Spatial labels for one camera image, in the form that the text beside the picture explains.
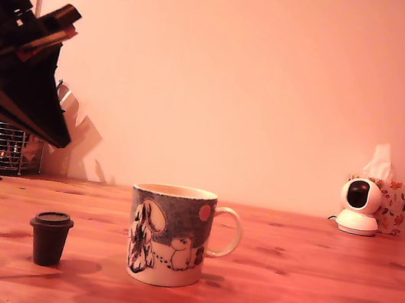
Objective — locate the dark brown coffee capsule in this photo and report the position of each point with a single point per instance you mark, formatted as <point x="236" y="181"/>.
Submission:
<point x="48" y="242"/>

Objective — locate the small white round camera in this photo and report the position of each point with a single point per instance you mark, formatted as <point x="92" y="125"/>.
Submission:
<point x="358" y="208"/>

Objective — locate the white tissue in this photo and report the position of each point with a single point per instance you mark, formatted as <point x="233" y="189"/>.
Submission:
<point x="379" y="161"/>

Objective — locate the white illustrated ceramic mug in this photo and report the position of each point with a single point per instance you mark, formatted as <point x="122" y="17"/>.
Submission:
<point x="166" y="231"/>

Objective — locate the red white paper packet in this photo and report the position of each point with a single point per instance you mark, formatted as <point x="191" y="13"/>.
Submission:
<point x="33" y="148"/>

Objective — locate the white wall plate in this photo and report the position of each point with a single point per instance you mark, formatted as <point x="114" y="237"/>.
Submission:
<point x="38" y="3"/>

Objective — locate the floral tissue box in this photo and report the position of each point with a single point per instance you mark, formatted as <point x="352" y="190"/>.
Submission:
<point x="393" y="207"/>

